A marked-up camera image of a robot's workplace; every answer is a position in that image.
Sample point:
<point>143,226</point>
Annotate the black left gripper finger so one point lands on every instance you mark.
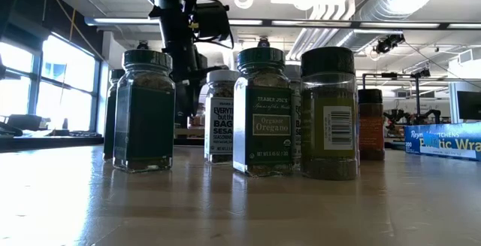
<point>181,105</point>
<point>192,97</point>

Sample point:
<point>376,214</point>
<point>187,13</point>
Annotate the cork lid saffron glass jar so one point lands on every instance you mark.
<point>198,116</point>

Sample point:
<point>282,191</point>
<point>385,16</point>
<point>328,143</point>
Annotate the everything bagel seasoning jar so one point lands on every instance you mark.
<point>219,125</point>
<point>297,125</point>

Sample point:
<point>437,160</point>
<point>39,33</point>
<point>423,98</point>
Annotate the green label spice jar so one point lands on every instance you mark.
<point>109,125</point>
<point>144,125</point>

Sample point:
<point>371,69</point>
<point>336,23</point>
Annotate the organic oregano spice jar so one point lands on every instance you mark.
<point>263,144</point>

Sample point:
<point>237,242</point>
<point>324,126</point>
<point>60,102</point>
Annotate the black lid yellow-green label jar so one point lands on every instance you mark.
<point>328,155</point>

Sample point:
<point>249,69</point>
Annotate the black lid orange label jar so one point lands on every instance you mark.
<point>371,133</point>

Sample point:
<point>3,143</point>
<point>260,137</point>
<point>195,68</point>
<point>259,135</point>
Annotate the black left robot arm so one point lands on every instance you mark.
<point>176,20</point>

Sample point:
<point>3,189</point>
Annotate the small black ceiling sensor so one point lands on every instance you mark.
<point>143,45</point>
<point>263,43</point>

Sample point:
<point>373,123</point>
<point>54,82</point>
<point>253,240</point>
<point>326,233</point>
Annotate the dark window counter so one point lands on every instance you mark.
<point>37,142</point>

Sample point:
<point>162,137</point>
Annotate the long ceiling light bar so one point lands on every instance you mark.
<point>338,23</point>

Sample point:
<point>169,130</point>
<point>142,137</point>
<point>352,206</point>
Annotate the black device on counter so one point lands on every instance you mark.
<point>22,123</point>

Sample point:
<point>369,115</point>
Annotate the background black robot arms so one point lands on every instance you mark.
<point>409,117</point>

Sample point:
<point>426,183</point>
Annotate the blue plastic wrap box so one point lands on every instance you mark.
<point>443,140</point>

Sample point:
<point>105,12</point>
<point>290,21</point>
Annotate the black computer monitor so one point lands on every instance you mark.
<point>469,105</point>

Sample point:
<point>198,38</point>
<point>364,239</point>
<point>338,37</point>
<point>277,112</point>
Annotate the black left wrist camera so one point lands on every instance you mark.
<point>212,22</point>

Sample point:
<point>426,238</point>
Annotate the large window with dark frame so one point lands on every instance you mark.
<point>67,88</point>

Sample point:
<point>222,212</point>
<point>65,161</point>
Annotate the silver ventilation duct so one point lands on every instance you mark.
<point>376,13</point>

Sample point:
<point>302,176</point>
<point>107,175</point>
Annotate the black ceiling mounted camera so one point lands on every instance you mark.
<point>389,43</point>

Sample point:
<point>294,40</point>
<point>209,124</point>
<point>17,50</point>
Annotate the black metal stand frame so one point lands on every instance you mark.
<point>417,95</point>

